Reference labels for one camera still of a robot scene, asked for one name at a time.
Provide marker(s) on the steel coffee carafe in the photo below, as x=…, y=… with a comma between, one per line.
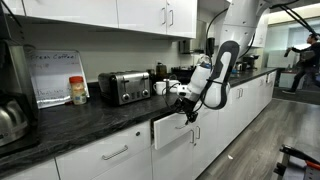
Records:
x=11, y=121

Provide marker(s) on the white cabinet door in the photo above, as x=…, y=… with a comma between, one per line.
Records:
x=171, y=160

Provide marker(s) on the white drawer wooden inside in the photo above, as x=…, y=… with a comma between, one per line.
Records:
x=166, y=131

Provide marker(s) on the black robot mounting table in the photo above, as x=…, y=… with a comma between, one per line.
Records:
x=293, y=163

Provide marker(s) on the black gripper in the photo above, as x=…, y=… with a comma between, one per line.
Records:
x=185, y=106

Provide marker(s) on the black steel coffee maker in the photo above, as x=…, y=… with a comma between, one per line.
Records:
x=18, y=66

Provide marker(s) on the grey wall mounted box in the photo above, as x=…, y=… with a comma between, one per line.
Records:
x=184, y=46

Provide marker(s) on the person in dark clothes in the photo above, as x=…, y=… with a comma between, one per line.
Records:
x=306, y=63

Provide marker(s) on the white base cabinet run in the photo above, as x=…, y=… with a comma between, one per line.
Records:
x=126, y=166

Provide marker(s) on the black distant coffee machine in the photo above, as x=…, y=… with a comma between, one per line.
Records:
x=250, y=61

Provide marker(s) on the white drawer with keyhole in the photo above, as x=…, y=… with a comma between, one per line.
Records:
x=100, y=150

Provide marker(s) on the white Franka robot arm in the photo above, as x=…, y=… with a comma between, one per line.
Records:
x=241, y=20

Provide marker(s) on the white floor scrap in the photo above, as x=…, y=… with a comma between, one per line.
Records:
x=230, y=156

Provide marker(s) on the white upper cabinets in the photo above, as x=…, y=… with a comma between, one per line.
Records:
x=83, y=11

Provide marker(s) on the white distant upper cabinet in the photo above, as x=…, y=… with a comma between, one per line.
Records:
x=261, y=30

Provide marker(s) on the dark brown glass jar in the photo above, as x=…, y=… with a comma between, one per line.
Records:
x=161, y=70

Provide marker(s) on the handwritten whiteboard sign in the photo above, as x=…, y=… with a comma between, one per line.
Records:
x=53, y=78

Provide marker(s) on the orange lid creamer jar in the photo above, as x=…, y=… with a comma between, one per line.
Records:
x=78, y=91

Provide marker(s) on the stainless steel toaster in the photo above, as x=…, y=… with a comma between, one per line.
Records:
x=125, y=88

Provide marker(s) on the white ceramic mug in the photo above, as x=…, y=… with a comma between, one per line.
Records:
x=160, y=88
x=174, y=85

